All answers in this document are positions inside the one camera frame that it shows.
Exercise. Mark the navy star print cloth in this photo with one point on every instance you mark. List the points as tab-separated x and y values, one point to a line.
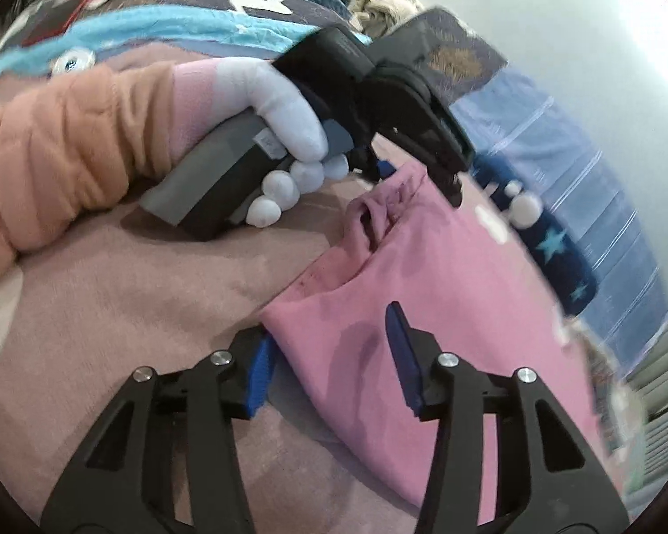
556	250

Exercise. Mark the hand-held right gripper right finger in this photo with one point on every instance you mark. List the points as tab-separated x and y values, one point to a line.
402	356

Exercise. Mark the pink garment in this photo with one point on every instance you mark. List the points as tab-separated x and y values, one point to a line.
423	267

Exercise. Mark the pink polka dot blanket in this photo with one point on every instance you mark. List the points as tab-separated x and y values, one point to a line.
117	289

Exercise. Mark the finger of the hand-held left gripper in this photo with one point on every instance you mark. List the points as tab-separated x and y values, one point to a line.
440	133
384	169

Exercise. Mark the printed white cloth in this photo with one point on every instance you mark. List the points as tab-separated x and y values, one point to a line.
607	389

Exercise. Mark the dark patterned pillow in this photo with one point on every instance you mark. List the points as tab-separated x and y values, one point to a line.
451	50

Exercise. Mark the beige plush toy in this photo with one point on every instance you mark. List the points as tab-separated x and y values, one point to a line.
384	5

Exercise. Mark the person's left hand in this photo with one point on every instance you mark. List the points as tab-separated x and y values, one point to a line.
273	100

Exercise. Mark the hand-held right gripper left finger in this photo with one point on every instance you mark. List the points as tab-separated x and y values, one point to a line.
260	370

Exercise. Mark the light blue blanket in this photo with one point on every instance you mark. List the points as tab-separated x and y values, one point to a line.
161	25

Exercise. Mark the blue plaid pillow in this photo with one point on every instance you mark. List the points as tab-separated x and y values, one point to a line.
584	161

